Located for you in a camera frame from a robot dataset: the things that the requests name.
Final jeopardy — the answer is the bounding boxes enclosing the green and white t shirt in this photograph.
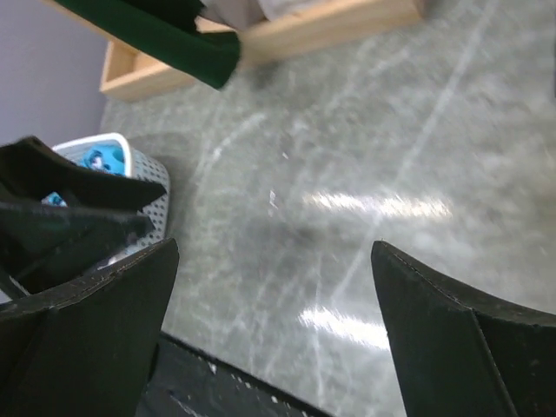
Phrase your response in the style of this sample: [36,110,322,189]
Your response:
[57,0,307,89]

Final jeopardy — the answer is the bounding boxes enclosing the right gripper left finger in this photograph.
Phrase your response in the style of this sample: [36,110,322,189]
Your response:
[1,239,179,416]

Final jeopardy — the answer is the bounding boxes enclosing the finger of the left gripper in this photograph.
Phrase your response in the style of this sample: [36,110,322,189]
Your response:
[1,136,150,209]
[1,202,153,295]

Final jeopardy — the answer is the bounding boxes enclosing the wooden clothes rack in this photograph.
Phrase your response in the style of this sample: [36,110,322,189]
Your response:
[46,0,426,102]

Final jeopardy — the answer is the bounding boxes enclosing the blue shark print cloth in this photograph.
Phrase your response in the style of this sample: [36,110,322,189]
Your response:
[41,144,126,207]

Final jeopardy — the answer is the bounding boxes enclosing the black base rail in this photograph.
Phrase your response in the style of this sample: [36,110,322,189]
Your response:
[136,333,328,417]

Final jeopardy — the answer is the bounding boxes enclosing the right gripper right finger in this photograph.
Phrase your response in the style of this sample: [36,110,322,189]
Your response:
[371,241,555,416]

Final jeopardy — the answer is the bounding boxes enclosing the white plastic basket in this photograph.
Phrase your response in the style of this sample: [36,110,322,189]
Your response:
[53,133,170,267]

